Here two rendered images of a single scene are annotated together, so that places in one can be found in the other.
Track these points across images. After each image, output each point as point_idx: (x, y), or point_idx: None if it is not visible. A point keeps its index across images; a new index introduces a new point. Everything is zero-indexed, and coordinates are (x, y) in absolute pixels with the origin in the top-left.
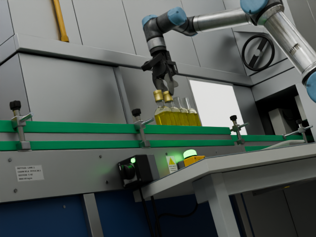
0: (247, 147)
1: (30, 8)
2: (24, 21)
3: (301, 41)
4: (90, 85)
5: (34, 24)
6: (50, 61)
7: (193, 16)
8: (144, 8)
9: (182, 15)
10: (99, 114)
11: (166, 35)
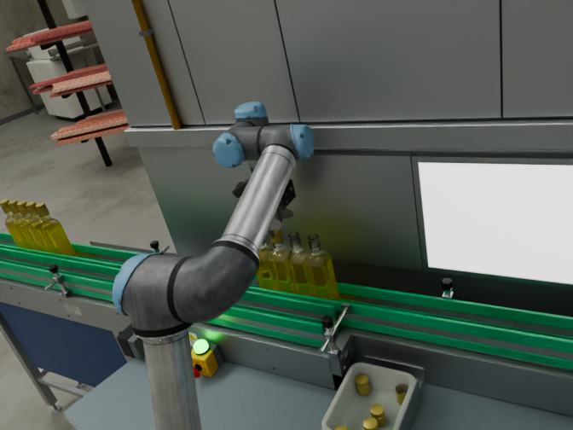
0: (438, 339)
1: (136, 87)
2: (134, 108)
3: (153, 409)
4: (217, 175)
5: (144, 109)
6: (168, 151)
7: (269, 142)
8: (336, 6)
9: (224, 158)
10: (231, 208)
11: (394, 55)
